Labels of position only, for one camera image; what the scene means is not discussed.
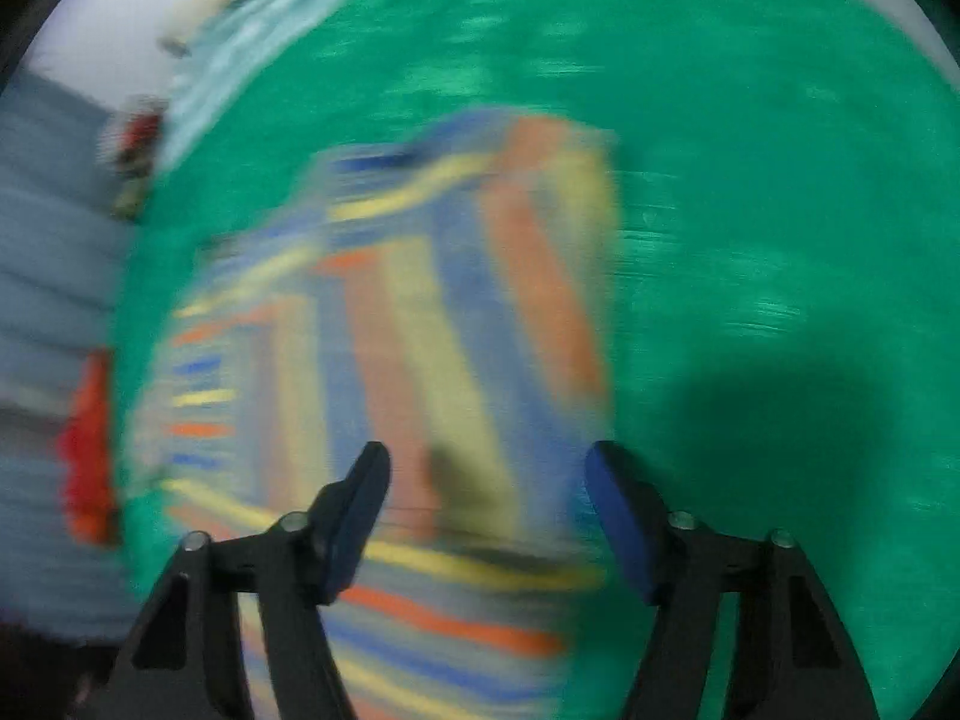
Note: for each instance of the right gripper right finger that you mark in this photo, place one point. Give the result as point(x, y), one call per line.
point(791, 656)

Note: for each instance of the green bedspread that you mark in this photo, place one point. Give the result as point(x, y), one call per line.
point(780, 326)

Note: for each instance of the clothes heap on chair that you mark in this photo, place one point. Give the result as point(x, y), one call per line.
point(127, 146)

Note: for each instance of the striped garment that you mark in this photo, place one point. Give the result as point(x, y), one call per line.
point(443, 296)

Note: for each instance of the blue grey curtain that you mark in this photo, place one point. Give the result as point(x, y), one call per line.
point(62, 254)

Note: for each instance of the checkered teal bed sheet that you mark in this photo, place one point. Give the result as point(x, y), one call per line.
point(230, 50)

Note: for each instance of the orange red clothes pile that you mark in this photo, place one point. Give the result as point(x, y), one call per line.
point(90, 502)

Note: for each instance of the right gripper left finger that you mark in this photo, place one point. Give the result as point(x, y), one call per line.
point(183, 657)

